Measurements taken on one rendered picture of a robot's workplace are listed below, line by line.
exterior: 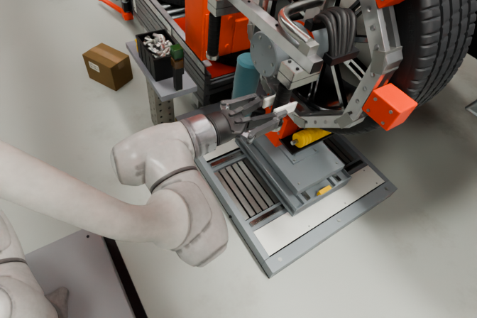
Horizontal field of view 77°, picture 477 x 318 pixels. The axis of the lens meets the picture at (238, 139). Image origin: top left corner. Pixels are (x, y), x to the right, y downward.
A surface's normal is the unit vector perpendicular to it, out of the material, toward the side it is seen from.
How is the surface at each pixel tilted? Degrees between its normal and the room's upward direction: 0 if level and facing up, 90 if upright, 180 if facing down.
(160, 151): 17
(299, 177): 0
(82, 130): 0
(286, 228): 0
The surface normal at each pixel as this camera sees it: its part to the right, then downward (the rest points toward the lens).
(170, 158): 0.29, -0.46
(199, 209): 0.68, -0.51
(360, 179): 0.12, -0.63
